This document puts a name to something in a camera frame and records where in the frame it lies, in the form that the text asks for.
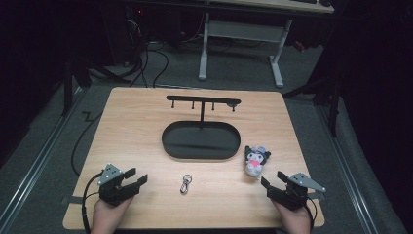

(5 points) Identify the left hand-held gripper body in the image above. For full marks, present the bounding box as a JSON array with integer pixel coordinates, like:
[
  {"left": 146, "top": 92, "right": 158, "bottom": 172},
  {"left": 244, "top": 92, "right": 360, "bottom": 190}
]
[{"left": 96, "top": 163, "right": 136, "bottom": 208}]

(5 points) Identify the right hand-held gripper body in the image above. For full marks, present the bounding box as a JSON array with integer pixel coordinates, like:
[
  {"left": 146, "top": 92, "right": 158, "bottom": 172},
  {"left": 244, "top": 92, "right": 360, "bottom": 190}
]
[{"left": 267, "top": 172, "right": 326, "bottom": 211}]

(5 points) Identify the silver key ring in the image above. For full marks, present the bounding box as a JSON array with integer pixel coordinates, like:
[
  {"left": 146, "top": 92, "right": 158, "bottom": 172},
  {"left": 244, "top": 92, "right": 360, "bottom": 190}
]
[{"left": 179, "top": 174, "right": 193, "bottom": 195}]

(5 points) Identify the black hook stand with tray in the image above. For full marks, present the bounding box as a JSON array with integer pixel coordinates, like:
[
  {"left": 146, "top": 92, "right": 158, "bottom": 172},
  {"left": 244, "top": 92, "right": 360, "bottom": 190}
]
[{"left": 161, "top": 95, "right": 243, "bottom": 161}]

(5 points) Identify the person's right hand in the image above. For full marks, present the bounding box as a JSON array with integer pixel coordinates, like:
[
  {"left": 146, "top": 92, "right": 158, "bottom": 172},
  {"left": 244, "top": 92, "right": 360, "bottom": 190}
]
[{"left": 272, "top": 200, "right": 312, "bottom": 234}]

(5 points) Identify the person's left hand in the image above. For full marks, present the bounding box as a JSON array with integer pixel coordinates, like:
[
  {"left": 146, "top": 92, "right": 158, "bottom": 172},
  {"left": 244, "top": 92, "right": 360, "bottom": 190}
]
[{"left": 91, "top": 196, "right": 134, "bottom": 234}]

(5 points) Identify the black metal stand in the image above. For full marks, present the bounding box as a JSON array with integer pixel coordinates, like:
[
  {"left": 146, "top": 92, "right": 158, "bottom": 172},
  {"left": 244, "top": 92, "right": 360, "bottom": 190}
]
[
  {"left": 60, "top": 53, "right": 131, "bottom": 117},
  {"left": 282, "top": 76, "right": 343, "bottom": 138}
]

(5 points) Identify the right hand-held gripper cable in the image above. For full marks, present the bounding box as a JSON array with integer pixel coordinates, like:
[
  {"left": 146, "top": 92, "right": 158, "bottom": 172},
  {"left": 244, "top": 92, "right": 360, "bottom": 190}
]
[{"left": 304, "top": 194, "right": 317, "bottom": 230}]

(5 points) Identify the hand-held gripper cable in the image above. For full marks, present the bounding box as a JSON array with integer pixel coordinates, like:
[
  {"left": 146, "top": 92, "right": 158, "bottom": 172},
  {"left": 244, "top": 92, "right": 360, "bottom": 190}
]
[
  {"left": 81, "top": 172, "right": 104, "bottom": 234},
  {"left": 304, "top": 194, "right": 317, "bottom": 230}
]

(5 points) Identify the left hand-held gripper cable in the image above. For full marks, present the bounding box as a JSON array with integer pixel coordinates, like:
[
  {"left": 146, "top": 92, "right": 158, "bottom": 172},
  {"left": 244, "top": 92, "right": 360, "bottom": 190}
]
[{"left": 81, "top": 172, "right": 104, "bottom": 234}]

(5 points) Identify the black cable on floor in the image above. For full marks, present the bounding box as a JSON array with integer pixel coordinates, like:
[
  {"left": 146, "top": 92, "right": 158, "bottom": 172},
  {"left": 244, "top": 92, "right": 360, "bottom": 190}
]
[{"left": 70, "top": 111, "right": 103, "bottom": 177}]

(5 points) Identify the metal floor rail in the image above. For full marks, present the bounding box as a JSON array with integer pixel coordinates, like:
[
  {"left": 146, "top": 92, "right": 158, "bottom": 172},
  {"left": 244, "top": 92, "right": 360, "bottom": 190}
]
[
  {"left": 315, "top": 102, "right": 380, "bottom": 234},
  {"left": 0, "top": 87, "right": 86, "bottom": 225}
]

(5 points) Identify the bundle of black cables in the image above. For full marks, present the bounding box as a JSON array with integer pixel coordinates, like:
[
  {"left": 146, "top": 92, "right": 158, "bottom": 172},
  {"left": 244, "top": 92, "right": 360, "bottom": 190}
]
[{"left": 126, "top": 18, "right": 170, "bottom": 89}]

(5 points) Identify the white metal frame desk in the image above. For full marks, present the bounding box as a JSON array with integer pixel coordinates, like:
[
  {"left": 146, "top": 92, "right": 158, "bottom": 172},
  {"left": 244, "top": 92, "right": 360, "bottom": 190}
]
[{"left": 197, "top": 0, "right": 335, "bottom": 89}]

